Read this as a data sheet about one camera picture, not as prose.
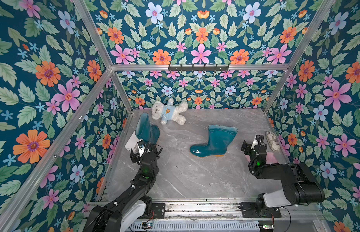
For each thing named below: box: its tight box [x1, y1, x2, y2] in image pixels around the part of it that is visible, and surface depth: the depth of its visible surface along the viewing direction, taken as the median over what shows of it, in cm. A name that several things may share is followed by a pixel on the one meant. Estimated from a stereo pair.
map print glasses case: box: [265, 130, 281, 152], surface depth 100 cm
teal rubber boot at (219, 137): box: [189, 124, 239, 158], surface depth 84 cm
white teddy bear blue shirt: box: [151, 98, 189, 126], surface depth 110 cm
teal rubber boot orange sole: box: [135, 112, 161, 146], surface depth 82 cm
